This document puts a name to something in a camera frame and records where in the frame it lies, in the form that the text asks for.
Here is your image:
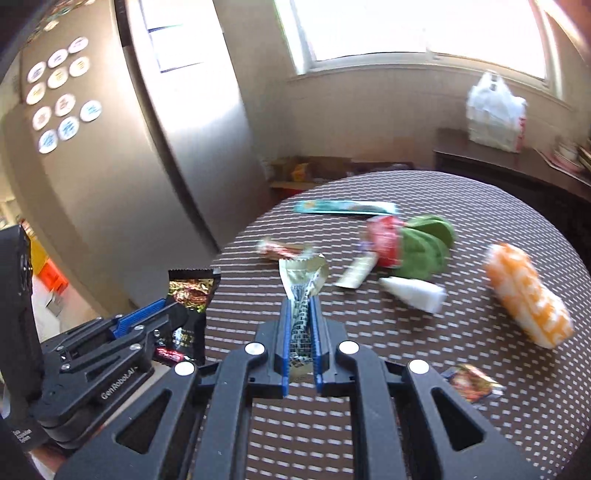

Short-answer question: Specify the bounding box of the black snack bag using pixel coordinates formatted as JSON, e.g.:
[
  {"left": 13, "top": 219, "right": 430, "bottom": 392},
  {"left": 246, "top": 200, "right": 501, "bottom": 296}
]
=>
[{"left": 154, "top": 269, "right": 221, "bottom": 366}]

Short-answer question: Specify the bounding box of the white plastic squeeze bottle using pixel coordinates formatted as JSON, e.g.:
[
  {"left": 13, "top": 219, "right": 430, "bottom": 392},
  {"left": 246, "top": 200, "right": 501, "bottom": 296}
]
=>
[{"left": 379, "top": 277, "right": 447, "bottom": 314}]

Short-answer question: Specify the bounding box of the red white candy wrapper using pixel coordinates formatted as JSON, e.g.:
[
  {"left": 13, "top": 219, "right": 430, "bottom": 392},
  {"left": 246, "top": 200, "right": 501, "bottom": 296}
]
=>
[{"left": 256, "top": 237, "right": 315, "bottom": 261}]

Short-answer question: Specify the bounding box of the silver gold foil wrapper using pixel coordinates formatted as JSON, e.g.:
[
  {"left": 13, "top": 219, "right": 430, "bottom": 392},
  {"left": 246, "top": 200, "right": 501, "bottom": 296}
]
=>
[{"left": 279, "top": 254, "right": 329, "bottom": 382}]

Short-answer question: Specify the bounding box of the green plush leaf toy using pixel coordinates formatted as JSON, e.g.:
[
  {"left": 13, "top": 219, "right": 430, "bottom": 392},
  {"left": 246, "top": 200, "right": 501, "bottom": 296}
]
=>
[{"left": 394, "top": 215, "right": 456, "bottom": 281}]

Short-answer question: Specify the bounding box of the orange white plastic bag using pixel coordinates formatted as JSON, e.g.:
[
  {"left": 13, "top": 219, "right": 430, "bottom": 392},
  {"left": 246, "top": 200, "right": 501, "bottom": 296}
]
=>
[{"left": 484, "top": 243, "right": 574, "bottom": 349}]

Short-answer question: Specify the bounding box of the orange plastic stool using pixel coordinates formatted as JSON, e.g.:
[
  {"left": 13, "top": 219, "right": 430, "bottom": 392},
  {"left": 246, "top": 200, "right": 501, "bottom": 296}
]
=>
[{"left": 37, "top": 258, "right": 69, "bottom": 295}]

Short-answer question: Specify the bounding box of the small dark red sachet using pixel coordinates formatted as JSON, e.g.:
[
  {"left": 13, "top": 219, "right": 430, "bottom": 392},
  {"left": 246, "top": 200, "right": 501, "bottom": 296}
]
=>
[{"left": 442, "top": 364, "right": 505, "bottom": 404}]

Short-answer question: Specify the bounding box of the beige flat sachet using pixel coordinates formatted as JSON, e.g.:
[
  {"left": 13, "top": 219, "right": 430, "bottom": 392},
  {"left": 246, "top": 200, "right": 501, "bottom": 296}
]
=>
[{"left": 335, "top": 252, "right": 378, "bottom": 290}]

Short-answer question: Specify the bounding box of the silver double-door refrigerator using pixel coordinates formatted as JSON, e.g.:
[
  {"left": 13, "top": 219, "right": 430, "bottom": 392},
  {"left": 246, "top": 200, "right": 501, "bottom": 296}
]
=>
[{"left": 1, "top": 1, "right": 270, "bottom": 314}]

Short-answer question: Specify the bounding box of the teal long snack wrapper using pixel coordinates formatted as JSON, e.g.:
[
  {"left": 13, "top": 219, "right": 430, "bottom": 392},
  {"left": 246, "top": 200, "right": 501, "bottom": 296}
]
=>
[{"left": 294, "top": 199, "right": 398, "bottom": 216}]

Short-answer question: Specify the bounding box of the brown open cardboard box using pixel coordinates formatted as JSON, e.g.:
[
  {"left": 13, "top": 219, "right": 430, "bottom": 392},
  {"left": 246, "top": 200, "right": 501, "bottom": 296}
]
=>
[{"left": 270, "top": 156, "right": 415, "bottom": 192}]

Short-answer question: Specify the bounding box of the small yellow box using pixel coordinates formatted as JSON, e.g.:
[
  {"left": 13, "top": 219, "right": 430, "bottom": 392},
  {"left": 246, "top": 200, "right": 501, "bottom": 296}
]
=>
[{"left": 290, "top": 162, "right": 310, "bottom": 183}]

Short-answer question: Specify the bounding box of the dark wooden side cabinet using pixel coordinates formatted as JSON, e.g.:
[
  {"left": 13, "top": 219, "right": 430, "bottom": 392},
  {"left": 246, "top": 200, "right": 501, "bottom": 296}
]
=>
[{"left": 433, "top": 128, "right": 590, "bottom": 265}]

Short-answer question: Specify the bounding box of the white plastic shopping bag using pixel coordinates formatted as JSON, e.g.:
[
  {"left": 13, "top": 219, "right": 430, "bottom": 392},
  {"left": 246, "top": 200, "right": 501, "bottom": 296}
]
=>
[{"left": 466, "top": 70, "right": 528, "bottom": 153}]

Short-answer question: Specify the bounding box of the white framed window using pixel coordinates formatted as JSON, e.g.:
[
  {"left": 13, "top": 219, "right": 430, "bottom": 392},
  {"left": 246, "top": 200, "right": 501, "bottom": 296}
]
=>
[{"left": 273, "top": 1, "right": 563, "bottom": 98}]

